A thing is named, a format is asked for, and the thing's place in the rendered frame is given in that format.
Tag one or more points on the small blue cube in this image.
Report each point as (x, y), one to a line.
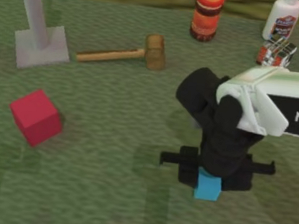
(207, 188)

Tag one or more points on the red cube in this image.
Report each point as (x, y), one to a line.
(35, 118)

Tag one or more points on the wooden hammer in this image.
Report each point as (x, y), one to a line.
(152, 52)

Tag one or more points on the shiny puzzle cube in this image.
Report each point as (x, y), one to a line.
(276, 54)

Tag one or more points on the orange jar with red lid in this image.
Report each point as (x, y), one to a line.
(206, 18)

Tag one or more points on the white glue bottle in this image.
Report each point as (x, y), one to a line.
(282, 20)

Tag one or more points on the white post stand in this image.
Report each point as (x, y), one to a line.
(40, 46)

